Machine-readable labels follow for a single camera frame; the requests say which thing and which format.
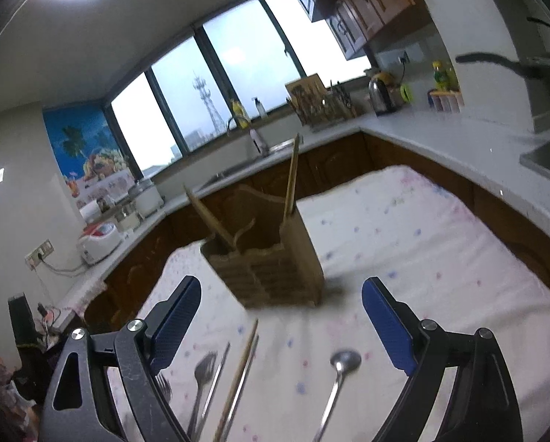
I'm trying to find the white lace cloth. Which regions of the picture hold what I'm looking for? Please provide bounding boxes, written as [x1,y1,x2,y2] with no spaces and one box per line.
[56,281,107,316]

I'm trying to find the white paper roll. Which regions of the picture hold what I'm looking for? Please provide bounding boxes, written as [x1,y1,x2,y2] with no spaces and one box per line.
[79,200,103,226]

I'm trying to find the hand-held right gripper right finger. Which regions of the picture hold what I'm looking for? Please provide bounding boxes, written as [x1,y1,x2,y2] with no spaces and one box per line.
[362,277,524,442]

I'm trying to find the wall power outlet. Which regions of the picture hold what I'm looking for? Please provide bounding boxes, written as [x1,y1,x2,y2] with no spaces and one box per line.
[25,238,55,270]

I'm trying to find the short metal spoon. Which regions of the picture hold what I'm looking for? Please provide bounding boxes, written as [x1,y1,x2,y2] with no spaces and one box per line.
[186,351,219,438]

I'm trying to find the blue wall poster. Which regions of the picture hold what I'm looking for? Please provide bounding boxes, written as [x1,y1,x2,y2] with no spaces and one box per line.
[42,105,135,210]

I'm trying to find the white kitchen countertop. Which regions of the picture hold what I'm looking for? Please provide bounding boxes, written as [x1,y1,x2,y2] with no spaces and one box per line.
[36,101,550,323]

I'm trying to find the white lidded cooker pot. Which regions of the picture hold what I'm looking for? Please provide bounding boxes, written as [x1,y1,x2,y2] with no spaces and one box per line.
[128,179,164,219]

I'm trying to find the steel electric kettle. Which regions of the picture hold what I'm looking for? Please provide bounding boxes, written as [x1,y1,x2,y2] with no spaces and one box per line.
[368,74,400,116]

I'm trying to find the black box device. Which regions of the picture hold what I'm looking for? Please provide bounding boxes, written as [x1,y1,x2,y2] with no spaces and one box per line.
[9,294,40,346]

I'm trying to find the large kitchen window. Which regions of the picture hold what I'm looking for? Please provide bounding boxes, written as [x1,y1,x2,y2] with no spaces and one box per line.
[105,0,372,180]

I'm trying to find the green yellow bottle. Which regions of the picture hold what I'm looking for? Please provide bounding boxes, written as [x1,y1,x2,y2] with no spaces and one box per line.
[431,60,455,92]

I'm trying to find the wooden cutting board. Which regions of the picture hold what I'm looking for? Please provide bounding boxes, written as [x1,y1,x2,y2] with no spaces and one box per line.
[285,74,326,123]

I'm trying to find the pink seasoning box set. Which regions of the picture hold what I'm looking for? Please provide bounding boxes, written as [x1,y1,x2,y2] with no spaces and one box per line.
[428,90,464,113]

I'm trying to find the wooden upper cabinets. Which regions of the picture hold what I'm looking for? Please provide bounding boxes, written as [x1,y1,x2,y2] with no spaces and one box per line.
[275,0,416,60]

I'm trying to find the long metal spoon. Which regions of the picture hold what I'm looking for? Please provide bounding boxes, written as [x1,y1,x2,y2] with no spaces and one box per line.
[312,349,363,442]

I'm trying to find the gas stove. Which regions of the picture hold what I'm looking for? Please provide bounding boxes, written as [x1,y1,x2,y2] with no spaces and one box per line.
[519,120,550,185]

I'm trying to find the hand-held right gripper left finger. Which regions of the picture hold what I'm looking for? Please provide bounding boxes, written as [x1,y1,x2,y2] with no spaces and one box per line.
[39,275,203,442]

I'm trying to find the yellow dish soap bottle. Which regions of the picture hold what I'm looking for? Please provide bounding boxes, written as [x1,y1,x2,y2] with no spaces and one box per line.
[230,99,249,129]

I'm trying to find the black wok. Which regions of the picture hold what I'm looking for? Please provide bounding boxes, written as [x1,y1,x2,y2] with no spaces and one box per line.
[455,16,550,84]

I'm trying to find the metal sink faucet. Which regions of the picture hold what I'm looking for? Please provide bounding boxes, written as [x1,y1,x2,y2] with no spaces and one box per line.
[226,115,271,156]

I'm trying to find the wooden utensil holder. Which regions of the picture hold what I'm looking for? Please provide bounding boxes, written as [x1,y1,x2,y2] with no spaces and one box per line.
[200,184,325,309]

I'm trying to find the steel kitchen sink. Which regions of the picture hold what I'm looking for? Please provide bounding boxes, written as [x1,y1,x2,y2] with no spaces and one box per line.
[197,138,303,192]

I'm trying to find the white dotted tablecloth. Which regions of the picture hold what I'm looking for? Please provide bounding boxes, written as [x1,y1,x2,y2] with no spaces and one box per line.
[105,165,550,442]

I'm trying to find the white rice cooker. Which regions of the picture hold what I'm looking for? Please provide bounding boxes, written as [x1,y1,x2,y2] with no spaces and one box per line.
[77,222,123,266]

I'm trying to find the knife and utensil rack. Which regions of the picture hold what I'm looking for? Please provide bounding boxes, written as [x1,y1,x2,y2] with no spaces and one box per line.
[303,80,356,127]

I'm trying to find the small lidded container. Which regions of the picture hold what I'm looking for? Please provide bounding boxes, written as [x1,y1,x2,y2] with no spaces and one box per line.
[116,203,140,233]

